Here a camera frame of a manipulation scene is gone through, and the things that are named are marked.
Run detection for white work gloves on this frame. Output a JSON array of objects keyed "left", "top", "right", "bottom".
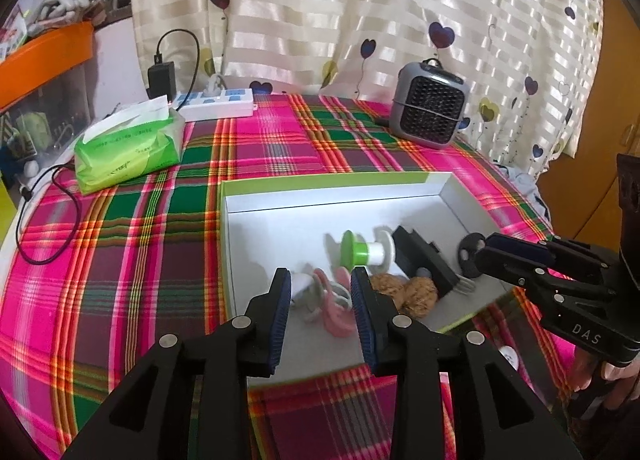
[{"left": 27, "top": 0, "right": 109, "bottom": 34}]

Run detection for green tissue pack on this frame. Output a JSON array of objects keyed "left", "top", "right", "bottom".
[{"left": 74, "top": 95, "right": 187, "bottom": 197}]

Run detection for black charger cable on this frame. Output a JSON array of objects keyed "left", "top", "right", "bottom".
[{"left": 154, "top": 29, "right": 202, "bottom": 106}]

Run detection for black power adapter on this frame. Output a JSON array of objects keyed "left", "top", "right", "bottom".
[{"left": 147, "top": 60, "right": 177, "bottom": 104}]

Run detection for black rectangular device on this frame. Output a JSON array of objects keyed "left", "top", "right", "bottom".
[{"left": 392, "top": 225, "right": 464, "bottom": 299}]

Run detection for thin black cable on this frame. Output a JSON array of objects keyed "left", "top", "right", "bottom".
[{"left": 14, "top": 165, "right": 82, "bottom": 266}]

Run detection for green white spool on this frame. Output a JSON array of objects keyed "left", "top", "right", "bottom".
[{"left": 341, "top": 229, "right": 396, "bottom": 274}]

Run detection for clear plastic storage box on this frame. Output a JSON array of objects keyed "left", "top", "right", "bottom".
[{"left": 0, "top": 60, "right": 97, "bottom": 177}]

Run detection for pink plaid tablecloth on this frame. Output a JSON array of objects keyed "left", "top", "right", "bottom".
[{"left": 0, "top": 93, "right": 576, "bottom": 460}]

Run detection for white plug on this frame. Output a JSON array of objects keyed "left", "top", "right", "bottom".
[{"left": 202, "top": 73, "right": 229, "bottom": 96}]

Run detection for orange storage box lid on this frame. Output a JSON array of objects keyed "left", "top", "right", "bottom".
[{"left": 0, "top": 21, "right": 96, "bottom": 111}]

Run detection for yellow-green cardboard box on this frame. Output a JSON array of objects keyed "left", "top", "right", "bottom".
[{"left": 0, "top": 175, "right": 15, "bottom": 241}]

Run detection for wooden cabinet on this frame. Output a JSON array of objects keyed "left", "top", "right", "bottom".
[{"left": 537, "top": 0, "right": 640, "bottom": 251}]

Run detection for green and white cardboard box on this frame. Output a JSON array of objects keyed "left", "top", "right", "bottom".
[{"left": 218, "top": 171, "right": 521, "bottom": 383}]

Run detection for person's right hand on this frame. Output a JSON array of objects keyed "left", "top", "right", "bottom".
[{"left": 570, "top": 350, "right": 640, "bottom": 413}]

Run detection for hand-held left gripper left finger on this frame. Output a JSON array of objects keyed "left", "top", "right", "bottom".
[{"left": 60, "top": 267, "right": 293, "bottom": 460}]

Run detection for black and white oval device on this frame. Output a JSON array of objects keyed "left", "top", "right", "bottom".
[{"left": 456, "top": 234, "right": 489, "bottom": 280}]

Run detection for white power strip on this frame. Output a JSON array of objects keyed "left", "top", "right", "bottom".
[{"left": 172, "top": 88, "right": 255, "bottom": 122}]

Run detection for striped curtain with hearts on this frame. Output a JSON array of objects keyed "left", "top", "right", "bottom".
[{"left": 131, "top": 0, "right": 609, "bottom": 177}]

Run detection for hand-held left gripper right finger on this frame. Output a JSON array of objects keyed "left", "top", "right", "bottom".
[{"left": 350, "top": 266, "right": 586, "bottom": 460}]

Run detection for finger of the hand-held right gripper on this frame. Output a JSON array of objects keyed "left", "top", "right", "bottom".
[
  {"left": 487, "top": 232, "right": 621, "bottom": 286},
  {"left": 474, "top": 247, "right": 616, "bottom": 294}
]

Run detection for grey desk heater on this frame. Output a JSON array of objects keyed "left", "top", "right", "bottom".
[{"left": 389, "top": 59, "right": 471, "bottom": 150}]

